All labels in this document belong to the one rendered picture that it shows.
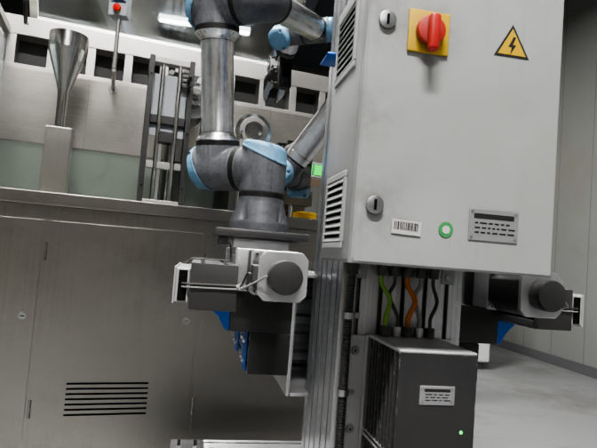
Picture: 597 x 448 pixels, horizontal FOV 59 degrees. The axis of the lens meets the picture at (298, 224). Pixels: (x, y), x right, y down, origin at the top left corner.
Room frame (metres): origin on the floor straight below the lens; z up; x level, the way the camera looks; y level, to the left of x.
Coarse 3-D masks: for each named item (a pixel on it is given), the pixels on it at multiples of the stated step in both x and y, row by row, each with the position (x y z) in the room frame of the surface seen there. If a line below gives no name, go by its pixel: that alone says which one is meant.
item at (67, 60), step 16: (48, 48) 1.94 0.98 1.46; (64, 48) 1.92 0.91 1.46; (64, 64) 1.93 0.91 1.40; (80, 64) 1.97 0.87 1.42; (64, 80) 1.95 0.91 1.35; (64, 96) 1.96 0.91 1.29; (64, 112) 1.97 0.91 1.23; (48, 128) 1.93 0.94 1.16; (64, 128) 1.94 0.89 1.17; (48, 144) 1.93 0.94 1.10; (64, 144) 1.95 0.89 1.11; (48, 160) 1.93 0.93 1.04; (64, 160) 1.95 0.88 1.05; (48, 176) 1.93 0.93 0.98; (64, 176) 1.95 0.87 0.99; (64, 192) 1.95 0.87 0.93
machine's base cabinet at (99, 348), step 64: (0, 256) 1.60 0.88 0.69; (64, 256) 1.66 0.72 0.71; (128, 256) 1.72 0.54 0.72; (192, 256) 1.79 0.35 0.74; (0, 320) 1.61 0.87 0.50; (64, 320) 1.66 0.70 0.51; (128, 320) 1.73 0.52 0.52; (192, 320) 1.80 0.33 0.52; (0, 384) 1.61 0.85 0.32; (64, 384) 1.67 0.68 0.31; (128, 384) 1.73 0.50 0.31; (192, 384) 1.80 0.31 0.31; (256, 384) 1.88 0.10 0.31
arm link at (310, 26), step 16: (240, 0) 1.26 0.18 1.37; (256, 0) 1.27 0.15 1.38; (272, 0) 1.28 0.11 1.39; (288, 0) 1.32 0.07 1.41; (240, 16) 1.29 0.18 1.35; (256, 16) 1.29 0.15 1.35; (272, 16) 1.31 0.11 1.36; (288, 16) 1.35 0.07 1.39; (304, 16) 1.45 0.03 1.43; (304, 32) 1.51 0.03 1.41; (320, 32) 1.58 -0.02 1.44
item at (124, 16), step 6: (114, 0) 1.94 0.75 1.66; (120, 0) 1.95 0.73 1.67; (126, 0) 1.95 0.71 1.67; (108, 6) 1.95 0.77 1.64; (114, 6) 1.93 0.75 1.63; (120, 6) 1.93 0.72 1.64; (126, 6) 1.95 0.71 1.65; (108, 12) 1.94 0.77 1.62; (114, 12) 1.95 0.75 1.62; (120, 12) 1.95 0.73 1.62; (126, 12) 1.95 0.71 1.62; (114, 18) 1.98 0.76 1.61; (126, 18) 1.97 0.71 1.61
